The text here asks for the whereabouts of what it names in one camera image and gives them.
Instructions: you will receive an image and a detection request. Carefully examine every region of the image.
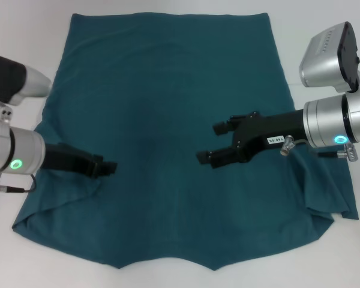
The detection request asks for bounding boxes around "teal blue shirt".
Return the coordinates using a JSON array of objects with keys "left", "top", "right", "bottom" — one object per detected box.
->
[{"left": 11, "top": 11, "right": 359, "bottom": 263}]

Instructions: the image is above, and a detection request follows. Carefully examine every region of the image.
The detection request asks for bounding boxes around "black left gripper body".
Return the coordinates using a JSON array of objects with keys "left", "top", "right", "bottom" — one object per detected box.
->
[{"left": 43, "top": 143, "right": 105, "bottom": 180}]

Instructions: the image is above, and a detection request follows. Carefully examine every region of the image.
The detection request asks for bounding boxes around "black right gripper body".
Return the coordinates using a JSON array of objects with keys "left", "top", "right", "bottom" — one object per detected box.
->
[{"left": 232, "top": 110, "right": 308, "bottom": 164}]

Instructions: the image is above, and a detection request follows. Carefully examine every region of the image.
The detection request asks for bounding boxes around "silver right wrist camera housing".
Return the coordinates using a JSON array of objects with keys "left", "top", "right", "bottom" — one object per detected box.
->
[{"left": 298, "top": 21, "right": 360, "bottom": 94}]

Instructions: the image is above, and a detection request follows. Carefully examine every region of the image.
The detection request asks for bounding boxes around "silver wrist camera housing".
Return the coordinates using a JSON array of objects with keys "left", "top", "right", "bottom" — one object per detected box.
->
[
  {"left": 0, "top": 52, "right": 53, "bottom": 107},
  {"left": 298, "top": 21, "right": 360, "bottom": 94}
]

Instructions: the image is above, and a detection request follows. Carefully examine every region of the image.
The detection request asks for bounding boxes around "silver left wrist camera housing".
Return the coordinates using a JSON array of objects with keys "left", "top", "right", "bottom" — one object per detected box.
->
[{"left": 0, "top": 52, "right": 53, "bottom": 107}]

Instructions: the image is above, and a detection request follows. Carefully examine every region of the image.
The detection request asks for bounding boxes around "right gripper cable with connector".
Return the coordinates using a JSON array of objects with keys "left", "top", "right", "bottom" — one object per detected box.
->
[{"left": 280, "top": 134, "right": 358, "bottom": 163}]

